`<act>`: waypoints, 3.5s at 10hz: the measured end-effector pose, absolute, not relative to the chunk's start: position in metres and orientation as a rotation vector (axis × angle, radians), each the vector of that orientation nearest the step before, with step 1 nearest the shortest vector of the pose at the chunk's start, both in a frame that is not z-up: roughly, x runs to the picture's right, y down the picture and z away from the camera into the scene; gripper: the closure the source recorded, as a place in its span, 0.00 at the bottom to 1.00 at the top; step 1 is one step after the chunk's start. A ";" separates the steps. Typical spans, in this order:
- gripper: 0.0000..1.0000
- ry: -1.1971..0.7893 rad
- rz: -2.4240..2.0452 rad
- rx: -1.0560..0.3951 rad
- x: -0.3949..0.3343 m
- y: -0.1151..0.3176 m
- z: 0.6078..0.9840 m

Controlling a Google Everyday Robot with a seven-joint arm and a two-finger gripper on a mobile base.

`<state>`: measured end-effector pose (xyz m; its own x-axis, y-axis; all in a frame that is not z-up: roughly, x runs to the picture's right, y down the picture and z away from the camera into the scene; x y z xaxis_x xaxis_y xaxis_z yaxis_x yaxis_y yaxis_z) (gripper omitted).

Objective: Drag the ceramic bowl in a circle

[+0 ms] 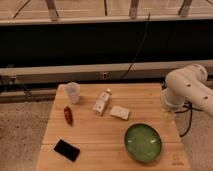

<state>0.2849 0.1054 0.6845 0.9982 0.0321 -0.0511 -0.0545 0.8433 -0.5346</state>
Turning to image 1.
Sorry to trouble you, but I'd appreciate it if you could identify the green ceramic bowl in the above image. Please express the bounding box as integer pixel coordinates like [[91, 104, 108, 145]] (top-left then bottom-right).
[[124, 123, 162, 163]]

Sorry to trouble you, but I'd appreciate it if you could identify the white tube bottle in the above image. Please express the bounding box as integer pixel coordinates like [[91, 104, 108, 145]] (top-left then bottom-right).
[[93, 88, 111, 116]]

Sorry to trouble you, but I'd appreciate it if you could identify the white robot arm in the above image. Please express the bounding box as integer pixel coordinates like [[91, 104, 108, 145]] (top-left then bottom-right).
[[161, 64, 213, 118]]

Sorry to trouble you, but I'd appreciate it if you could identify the red chili pepper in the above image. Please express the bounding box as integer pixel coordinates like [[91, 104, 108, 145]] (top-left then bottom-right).
[[64, 106, 73, 126]]

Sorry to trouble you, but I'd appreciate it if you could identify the black rectangular pad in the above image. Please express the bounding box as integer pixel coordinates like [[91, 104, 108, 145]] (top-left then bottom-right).
[[54, 140, 80, 161]]

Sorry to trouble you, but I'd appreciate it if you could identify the metal rail beam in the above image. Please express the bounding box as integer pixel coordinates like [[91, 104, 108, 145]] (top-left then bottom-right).
[[0, 60, 213, 85]]

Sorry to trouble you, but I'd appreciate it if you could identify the black hanging cable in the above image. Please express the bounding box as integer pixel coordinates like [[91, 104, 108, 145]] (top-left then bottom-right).
[[118, 12, 152, 81]]

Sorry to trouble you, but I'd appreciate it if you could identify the black floor cable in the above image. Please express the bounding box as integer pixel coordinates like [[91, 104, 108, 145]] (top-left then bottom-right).
[[174, 101, 203, 138]]

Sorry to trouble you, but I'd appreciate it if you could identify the clear plastic cup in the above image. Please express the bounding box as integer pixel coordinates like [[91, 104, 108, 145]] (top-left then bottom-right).
[[64, 82, 80, 104]]

